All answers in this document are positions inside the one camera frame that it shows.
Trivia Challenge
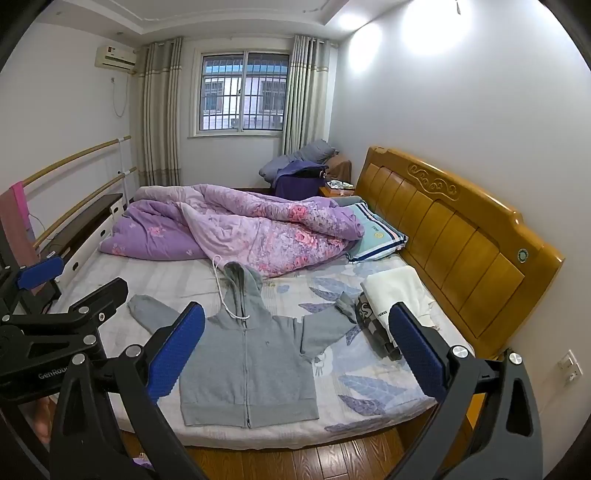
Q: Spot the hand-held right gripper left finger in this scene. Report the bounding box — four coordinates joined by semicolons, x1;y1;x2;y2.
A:
48;302;206;480

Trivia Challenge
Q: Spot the wooden nightstand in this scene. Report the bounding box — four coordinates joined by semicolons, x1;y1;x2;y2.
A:
318;182;356;198

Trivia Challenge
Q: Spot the grey pillow pile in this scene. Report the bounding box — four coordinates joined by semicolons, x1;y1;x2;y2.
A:
259;140;340;178

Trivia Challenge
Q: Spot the dark purple blanket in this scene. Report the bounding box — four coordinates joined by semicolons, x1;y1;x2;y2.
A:
274;161;328;200

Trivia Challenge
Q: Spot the purple floral quilt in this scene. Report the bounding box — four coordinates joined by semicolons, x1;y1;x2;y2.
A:
98;183;365;278

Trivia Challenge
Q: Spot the white wall socket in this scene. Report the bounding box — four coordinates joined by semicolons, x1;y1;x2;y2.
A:
558;351;583;381

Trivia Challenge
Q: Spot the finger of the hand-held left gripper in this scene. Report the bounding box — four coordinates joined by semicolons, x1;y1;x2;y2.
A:
0;256;65;318
0;277;130;344

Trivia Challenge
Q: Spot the wooden bed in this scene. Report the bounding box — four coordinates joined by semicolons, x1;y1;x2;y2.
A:
46;146;566;450

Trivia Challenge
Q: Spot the barred window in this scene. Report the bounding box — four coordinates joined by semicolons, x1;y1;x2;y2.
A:
187;48;291;139

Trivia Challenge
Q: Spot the brown chair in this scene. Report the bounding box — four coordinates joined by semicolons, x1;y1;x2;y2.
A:
323;154;352;183

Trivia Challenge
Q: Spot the wooden wall rail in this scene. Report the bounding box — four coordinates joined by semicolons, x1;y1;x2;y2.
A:
21;135;132;188
32;167;138;247

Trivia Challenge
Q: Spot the white folded garment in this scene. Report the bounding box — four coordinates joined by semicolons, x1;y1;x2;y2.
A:
360;265;437;344

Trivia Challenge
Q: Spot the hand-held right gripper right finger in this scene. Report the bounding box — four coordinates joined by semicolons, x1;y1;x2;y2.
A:
388;302;546;480

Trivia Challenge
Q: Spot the striped grey curtain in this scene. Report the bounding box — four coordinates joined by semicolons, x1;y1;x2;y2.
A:
279;34;331;158
137;38;184;188

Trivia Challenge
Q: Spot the pink cloth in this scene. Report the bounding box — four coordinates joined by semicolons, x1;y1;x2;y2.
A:
0;181;38;268

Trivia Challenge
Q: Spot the white air conditioner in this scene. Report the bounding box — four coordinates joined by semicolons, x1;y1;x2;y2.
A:
95;45;138;72

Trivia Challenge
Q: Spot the leaf print bedsheet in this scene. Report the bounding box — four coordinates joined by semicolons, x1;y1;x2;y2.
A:
48;251;476;450

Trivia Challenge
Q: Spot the checkered grey folded garment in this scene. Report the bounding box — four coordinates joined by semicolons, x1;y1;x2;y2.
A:
355;295;402;361

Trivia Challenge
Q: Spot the light blue folded cloth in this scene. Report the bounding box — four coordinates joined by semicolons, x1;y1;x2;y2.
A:
346;203;409;265

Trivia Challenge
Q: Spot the grey zip hoodie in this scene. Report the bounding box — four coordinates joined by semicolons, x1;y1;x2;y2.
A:
127;257;358;430

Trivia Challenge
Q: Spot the air conditioner cable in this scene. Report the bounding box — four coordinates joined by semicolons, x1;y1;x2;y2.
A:
111;76;130;118

